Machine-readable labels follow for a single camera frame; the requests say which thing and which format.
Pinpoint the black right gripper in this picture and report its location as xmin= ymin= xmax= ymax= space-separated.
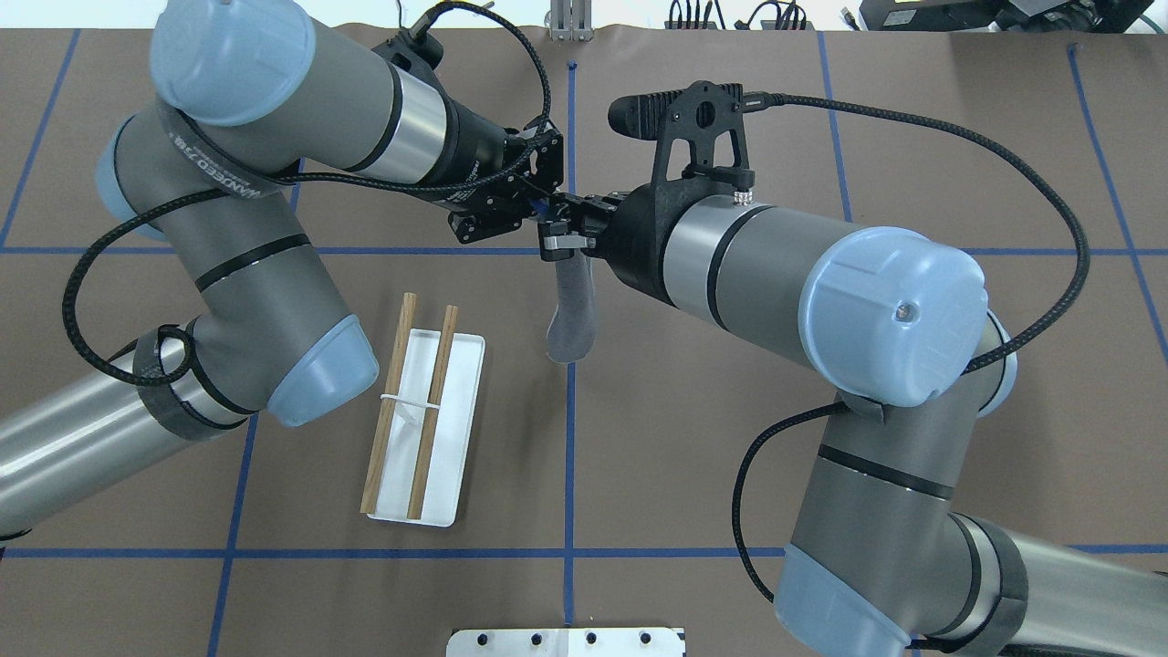
xmin=538 ymin=182 xmax=722 ymax=302

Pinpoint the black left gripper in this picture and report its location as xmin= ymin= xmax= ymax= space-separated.
xmin=438 ymin=101 xmax=564 ymax=243

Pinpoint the grey blue towel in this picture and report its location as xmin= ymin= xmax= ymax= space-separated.
xmin=545 ymin=254 xmax=598 ymax=364

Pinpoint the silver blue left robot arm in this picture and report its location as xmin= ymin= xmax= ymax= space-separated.
xmin=4 ymin=1 xmax=558 ymax=544

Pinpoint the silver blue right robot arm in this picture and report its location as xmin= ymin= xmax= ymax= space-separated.
xmin=535 ymin=180 xmax=1164 ymax=656

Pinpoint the white wooden towel rack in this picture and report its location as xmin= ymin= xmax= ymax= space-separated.
xmin=360 ymin=293 xmax=485 ymax=527

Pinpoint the black monitor stand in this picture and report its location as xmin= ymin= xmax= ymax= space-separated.
xmin=858 ymin=1 xmax=1152 ymax=34

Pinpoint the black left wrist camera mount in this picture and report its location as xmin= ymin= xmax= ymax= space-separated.
xmin=371 ymin=26 xmax=445 ymax=85

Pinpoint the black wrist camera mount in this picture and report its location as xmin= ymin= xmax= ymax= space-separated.
xmin=609 ymin=79 xmax=777 ymax=205
xmin=371 ymin=26 xmax=445 ymax=85

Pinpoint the aluminium frame post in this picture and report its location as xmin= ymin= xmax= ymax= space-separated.
xmin=544 ymin=0 xmax=595 ymax=42

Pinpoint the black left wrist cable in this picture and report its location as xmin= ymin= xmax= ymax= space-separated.
xmin=61 ymin=0 xmax=555 ymax=389

